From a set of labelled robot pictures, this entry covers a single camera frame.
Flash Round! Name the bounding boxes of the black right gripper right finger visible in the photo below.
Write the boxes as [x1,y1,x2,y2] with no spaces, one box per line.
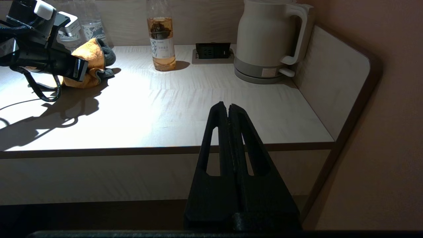
[229,103,301,231]

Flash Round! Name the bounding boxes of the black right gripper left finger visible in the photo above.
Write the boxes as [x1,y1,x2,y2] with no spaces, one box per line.
[184,101,240,231]

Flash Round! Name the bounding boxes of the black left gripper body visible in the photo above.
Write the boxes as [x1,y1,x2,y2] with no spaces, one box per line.
[0,46,89,82]

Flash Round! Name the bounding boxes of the orange and grey cleaning cloth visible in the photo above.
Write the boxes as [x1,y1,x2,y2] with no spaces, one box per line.
[61,37,117,89]

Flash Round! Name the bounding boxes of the clear water bottle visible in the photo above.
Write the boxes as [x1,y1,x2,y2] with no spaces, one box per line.
[77,0,109,47]
[55,0,81,52]

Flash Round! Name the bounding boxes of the amber tea plastic bottle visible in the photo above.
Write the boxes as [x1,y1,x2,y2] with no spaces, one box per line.
[146,0,176,72]

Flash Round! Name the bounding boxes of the grey kettle base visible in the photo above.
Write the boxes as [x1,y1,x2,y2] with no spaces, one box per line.
[233,56,295,85]

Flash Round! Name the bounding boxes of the black recessed power socket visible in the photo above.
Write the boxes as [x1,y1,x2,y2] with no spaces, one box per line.
[195,43,231,60]

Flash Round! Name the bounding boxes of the cream electric kettle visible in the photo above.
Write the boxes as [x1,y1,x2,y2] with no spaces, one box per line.
[235,0,314,66]

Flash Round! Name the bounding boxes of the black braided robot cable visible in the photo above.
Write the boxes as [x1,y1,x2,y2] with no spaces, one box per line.
[0,20,63,102]

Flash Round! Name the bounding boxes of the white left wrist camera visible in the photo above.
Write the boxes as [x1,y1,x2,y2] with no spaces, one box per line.
[7,0,82,50]

